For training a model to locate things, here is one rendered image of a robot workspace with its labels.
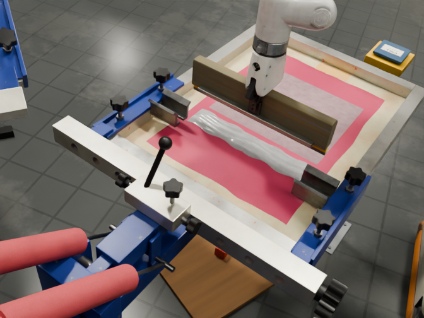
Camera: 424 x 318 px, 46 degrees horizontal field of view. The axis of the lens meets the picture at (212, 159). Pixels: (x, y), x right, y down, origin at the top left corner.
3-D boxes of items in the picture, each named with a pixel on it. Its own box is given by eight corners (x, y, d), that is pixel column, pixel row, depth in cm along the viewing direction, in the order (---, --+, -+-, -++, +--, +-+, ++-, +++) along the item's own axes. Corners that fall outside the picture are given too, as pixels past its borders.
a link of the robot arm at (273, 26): (330, -20, 102) (344, 2, 95) (318, 26, 109) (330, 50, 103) (259, -22, 100) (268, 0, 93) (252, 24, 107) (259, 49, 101)
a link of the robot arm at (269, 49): (274, 51, 101) (272, 62, 103) (295, 34, 106) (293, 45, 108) (243, 37, 103) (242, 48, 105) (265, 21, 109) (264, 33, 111)
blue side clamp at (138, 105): (170, 92, 143) (170, 72, 138) (183, 100, 141) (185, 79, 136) (94, 146, 124) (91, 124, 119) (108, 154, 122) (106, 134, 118)
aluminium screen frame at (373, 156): (260, 28, 171) (262, 18, 169) (423, 100, 150) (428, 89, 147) (95, 145, 123) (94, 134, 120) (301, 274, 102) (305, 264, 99)
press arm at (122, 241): (155, 207, 106) (155, 192, 102) (177, 221, 103) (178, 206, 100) (96, 260, 95) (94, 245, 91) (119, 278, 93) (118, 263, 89)
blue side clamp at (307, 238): (344, 185, 123) (352, 166, 118) (363, 195, 121) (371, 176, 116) (284, 266, 104) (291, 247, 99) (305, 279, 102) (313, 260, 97)
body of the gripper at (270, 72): (273, 58, 102) (264, 101, 110) (296, 40, 108) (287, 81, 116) (243, 45, 105) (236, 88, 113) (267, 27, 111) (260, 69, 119)
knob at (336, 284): (315, 283, 97) (325, 262, 92) (341, 300, 95) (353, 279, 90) (297, 310, 93) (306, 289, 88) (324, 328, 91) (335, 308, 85)
